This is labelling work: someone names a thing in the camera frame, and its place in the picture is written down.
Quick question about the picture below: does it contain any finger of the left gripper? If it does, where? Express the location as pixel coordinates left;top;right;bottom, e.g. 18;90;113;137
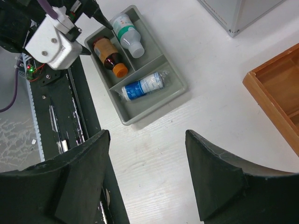
81;0;113;29

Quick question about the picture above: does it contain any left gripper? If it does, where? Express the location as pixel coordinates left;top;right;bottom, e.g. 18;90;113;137
0;0;81;53

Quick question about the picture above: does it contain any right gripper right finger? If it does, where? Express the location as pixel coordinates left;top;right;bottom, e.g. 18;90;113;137
185;130;299;224

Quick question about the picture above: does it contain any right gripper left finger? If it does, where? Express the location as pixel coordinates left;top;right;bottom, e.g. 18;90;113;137
0;130;110;224

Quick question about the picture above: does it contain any small white bottle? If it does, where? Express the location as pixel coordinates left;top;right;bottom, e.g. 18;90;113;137
111;13;145;58

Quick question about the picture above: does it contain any brown bottle orange cap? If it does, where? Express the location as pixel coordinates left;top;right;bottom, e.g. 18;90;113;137
93;36;128;78

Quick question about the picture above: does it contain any grey plastic insert tray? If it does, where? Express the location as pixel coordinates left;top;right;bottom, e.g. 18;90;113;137
85;5;187;126

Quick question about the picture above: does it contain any white blue bottle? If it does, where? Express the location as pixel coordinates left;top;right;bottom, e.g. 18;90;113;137
115;70;170;102

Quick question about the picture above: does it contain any grey metal box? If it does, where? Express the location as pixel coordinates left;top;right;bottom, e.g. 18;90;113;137
199;0;284;37

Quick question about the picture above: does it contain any wooden compartment tray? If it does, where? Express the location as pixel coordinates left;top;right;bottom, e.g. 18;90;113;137
242;44;299;154

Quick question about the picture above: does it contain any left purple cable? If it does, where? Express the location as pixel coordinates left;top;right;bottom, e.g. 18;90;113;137
0;0;59;114

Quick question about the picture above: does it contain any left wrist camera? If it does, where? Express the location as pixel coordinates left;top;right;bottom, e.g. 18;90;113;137
25;6;91;70

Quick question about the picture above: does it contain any white slotted cable duct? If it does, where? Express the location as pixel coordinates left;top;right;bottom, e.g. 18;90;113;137
17;55;46;161

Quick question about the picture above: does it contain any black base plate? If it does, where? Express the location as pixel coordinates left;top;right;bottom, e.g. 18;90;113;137
23;56;130;224

